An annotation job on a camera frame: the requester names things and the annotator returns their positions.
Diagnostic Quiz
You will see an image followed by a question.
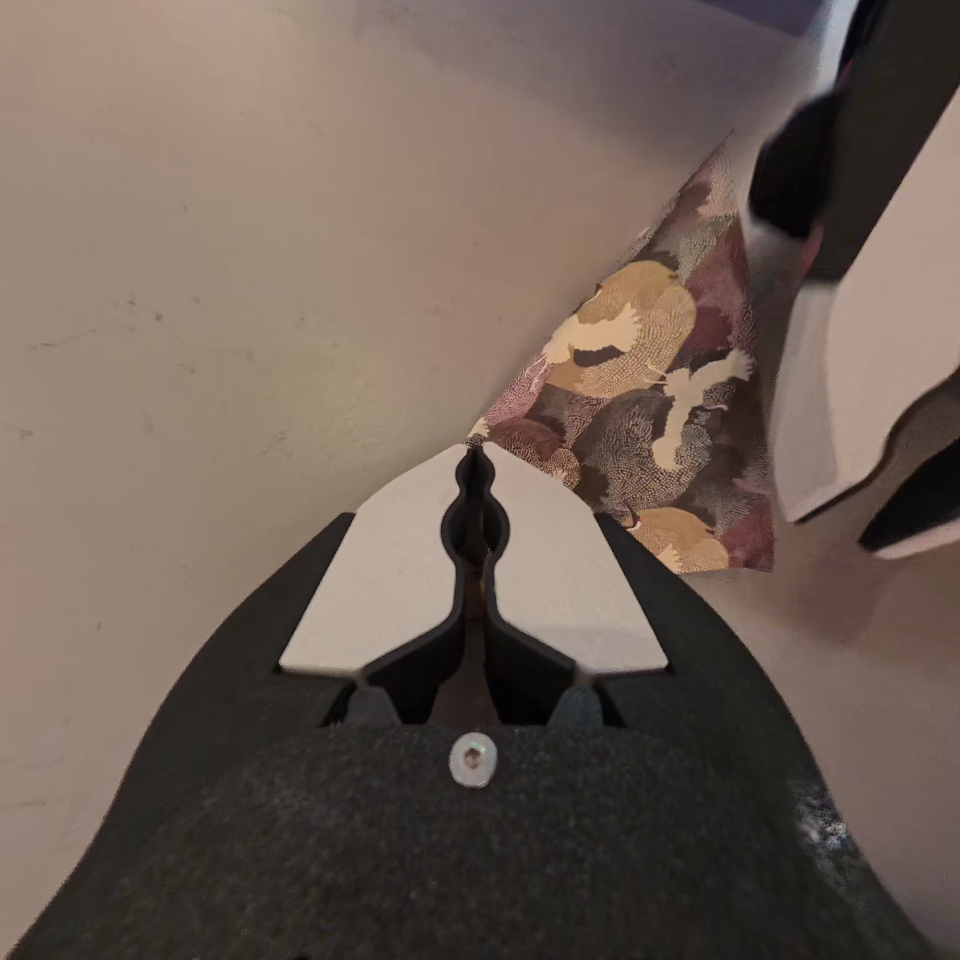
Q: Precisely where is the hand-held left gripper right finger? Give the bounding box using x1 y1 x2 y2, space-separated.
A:
482 442 670 726

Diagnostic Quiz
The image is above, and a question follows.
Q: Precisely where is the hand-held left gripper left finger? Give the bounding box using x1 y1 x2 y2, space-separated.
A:
277 442 477 725

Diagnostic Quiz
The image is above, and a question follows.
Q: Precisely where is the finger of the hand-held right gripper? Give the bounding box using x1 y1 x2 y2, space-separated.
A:
858 384 960 561
772 97 960 524

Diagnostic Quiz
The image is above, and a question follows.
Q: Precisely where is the bird patterned origami paper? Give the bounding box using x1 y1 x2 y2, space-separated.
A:
468 129 779 576

